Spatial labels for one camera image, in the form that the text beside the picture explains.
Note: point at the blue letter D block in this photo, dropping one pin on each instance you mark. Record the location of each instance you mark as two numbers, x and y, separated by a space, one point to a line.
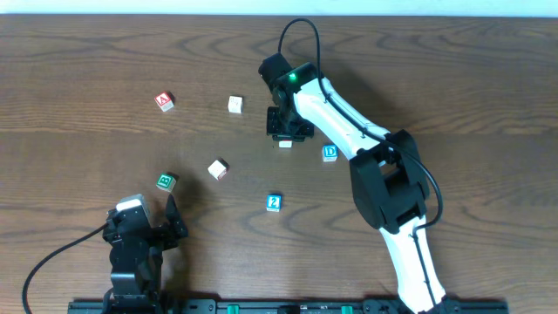
329 153

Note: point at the red letter I block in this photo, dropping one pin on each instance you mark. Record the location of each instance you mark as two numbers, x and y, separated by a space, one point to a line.
285 143

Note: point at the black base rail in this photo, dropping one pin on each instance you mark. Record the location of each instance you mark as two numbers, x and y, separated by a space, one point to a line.
368 306

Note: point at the blue number 2 block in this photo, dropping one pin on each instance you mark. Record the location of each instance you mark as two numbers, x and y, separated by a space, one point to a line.
274 203

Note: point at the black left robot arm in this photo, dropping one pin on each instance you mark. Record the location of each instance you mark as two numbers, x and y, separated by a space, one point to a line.
137 254

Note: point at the white block with red side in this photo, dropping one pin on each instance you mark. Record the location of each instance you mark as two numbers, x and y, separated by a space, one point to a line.
218 169

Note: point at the red letter A block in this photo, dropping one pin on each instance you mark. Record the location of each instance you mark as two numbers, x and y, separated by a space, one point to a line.
164 101

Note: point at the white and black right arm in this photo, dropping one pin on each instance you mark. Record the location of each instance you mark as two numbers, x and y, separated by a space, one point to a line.
389 183

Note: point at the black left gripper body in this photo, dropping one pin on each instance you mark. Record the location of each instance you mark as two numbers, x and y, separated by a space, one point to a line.
156 233

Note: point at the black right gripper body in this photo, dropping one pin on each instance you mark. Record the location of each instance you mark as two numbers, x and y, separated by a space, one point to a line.
289 129

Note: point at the green letter B block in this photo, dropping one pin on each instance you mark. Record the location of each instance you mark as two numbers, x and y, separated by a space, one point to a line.
167 182

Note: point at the plain white wooden block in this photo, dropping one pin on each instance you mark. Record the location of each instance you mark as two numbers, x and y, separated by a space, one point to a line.
235 104

